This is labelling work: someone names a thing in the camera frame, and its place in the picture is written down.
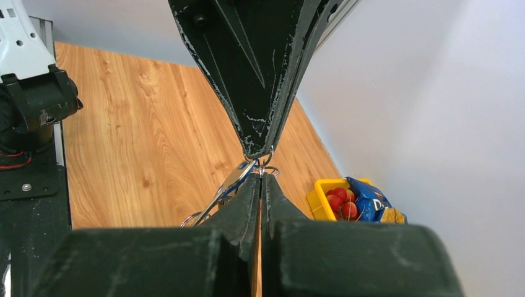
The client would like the blue chips bag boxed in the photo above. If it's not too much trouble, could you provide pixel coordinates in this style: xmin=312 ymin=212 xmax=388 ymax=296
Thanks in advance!
xmin=346 ymin=177 xmax=408 ymax=224

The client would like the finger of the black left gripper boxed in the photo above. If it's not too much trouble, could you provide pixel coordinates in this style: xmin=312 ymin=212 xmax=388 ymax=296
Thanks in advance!
xmin=168 ymin=1 xmax=324 ymax=158
xmin=266 ymin=1 xmax=360 ymax=153

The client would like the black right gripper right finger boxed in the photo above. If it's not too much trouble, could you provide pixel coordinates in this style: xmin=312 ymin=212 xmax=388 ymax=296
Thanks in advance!
xmin=261 ymin=174 xmax=464 ymax=296

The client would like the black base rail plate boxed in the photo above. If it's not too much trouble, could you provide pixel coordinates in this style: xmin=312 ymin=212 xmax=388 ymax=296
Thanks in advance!
xmin=1 ymin=124 xmax=72 ymax=296

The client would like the large metal key organizer ring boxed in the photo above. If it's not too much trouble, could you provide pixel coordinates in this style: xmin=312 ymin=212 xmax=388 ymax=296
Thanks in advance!
xmin=180 ymin=145 xmax=282 ymax=228

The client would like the red cherry cluster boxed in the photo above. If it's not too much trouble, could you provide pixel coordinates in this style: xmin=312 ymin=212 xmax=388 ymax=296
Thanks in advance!
xmin=326 ymin=187 xmax=359 ymax=221

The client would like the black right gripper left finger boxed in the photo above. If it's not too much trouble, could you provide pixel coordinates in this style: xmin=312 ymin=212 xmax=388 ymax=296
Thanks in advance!
xmin=32 ymin=173 xmax=261 ymax=296

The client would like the yellow plastic bin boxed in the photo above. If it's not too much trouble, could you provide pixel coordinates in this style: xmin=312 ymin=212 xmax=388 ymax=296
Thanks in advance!
xmin=306 ymin=178 xmax=350 ymax=222

